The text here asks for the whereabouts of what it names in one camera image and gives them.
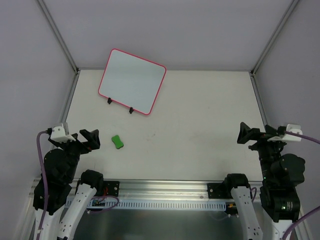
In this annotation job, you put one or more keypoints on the aluminium mounting rail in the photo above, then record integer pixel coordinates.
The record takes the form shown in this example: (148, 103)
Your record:
(172, 190)

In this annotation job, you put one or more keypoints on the aluminium frame post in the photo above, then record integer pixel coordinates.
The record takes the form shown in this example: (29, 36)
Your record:
(275, 34)
(57, 34)

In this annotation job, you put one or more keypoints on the wire whiteboard stand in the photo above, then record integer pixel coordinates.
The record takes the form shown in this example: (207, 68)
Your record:
(109, 101)

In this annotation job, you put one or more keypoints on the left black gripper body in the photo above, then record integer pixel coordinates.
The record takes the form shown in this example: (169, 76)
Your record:
(81, 144)

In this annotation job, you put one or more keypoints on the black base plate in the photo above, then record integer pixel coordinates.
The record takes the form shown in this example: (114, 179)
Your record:
(110, 188)
(218, 191)

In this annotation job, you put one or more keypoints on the right aluminium frame post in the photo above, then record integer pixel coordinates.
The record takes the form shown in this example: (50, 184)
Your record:
(275, 34)

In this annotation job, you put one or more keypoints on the green whiteboard eraser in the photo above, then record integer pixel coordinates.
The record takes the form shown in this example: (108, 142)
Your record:
(117, 142)

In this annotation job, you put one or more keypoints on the pink framed whiteboard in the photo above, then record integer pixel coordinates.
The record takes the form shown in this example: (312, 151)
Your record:
(132, 81)

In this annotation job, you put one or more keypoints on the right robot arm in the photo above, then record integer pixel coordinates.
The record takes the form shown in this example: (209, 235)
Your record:
(280, 176)

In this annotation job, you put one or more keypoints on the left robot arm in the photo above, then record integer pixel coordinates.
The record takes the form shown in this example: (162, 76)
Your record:
(59, 154)

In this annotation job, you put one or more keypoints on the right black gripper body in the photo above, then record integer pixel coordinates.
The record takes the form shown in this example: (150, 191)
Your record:
(256, 136)

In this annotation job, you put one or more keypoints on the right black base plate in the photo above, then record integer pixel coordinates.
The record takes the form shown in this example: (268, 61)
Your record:
(218, 191)

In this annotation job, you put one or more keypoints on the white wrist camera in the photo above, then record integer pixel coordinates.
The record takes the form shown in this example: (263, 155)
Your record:
(287, 133)
(60, 133)

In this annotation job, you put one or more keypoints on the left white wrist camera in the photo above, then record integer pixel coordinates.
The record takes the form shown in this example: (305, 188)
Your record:
(60, 133)

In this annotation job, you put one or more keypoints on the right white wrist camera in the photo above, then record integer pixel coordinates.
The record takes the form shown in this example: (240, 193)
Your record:
(287, 133)

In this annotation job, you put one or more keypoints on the white slotted cable duct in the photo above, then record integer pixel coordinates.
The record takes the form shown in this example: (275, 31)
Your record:
(127, 204)

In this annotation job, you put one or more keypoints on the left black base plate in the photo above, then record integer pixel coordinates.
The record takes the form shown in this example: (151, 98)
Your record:
(110, 188)

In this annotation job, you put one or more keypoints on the left aluminium frame post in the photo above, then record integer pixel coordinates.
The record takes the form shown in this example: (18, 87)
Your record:
(57, 34)

